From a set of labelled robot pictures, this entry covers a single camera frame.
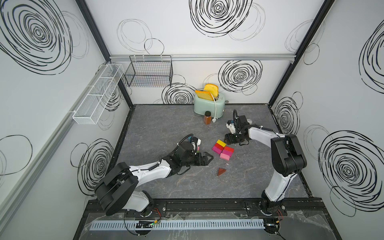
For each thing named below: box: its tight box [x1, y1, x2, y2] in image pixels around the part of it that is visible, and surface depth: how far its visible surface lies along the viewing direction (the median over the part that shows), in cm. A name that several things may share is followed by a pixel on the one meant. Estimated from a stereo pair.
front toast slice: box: [195, 90, 214, 101], surface depth 101 cm
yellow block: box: [216, 139, 227, 148], surface depth 98 cm
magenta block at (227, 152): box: [221, 149, 233, 157], surface depth 95 cm
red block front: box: [224, 146, 235, 153], surface depth 96 cm
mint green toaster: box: [193, 93, 226, 119], surface depth 105 cm
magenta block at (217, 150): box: [212, 145, 222, 155], surface depth 96 cm
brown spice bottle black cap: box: [204, 110, 212, 125], surface depth 105 cm
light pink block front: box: [219, 152, 230, 161], surface depth 93 cm
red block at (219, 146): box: [214, 143, 225, 151], surface depth 98 cm
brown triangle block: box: [217, 168, 227, 177], surface depth 88 cm
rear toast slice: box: [204, 83, 219, 98], surface depth 104 cm
